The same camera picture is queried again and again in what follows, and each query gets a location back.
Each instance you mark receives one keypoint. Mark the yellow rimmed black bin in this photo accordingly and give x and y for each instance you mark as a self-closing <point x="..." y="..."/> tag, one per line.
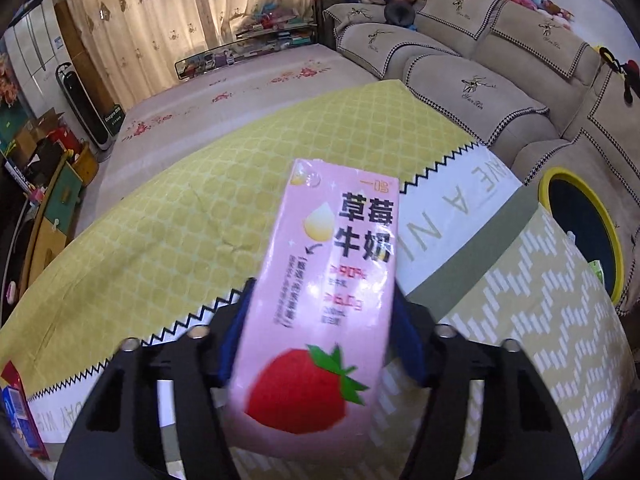
<point x="577" y="209"/>

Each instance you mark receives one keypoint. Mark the patterned tablecloth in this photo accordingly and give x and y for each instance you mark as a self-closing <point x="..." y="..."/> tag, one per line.
<point x="475" y="246"/>

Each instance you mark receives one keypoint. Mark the black tower fan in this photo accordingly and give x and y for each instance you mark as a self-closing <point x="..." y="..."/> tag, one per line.
<point x="81" y="103"/>

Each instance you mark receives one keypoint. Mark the beige curtains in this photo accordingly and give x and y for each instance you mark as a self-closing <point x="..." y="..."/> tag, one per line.
<point x="134" y="44"/>

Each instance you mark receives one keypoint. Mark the wooden tv cabinet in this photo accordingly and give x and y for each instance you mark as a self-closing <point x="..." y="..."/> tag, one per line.
<point x="38" y="233"/>

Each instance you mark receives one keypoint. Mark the pink strawberry milk carton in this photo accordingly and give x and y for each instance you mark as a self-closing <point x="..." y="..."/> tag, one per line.
<point x="305" y="376"/>

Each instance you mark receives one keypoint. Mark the red and blue box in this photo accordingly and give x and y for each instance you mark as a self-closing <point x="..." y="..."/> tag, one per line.
<point x="20" y="417"/>

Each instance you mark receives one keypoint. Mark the beige sofa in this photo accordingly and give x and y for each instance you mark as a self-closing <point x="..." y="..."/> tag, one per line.
<point x="533" y="92"/>

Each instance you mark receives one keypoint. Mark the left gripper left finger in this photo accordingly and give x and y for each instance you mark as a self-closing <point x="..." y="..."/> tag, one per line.
<point x="117" y="432"/>

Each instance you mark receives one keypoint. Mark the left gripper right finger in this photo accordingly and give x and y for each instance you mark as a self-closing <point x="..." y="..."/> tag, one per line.
<point x="522" y="432"/>

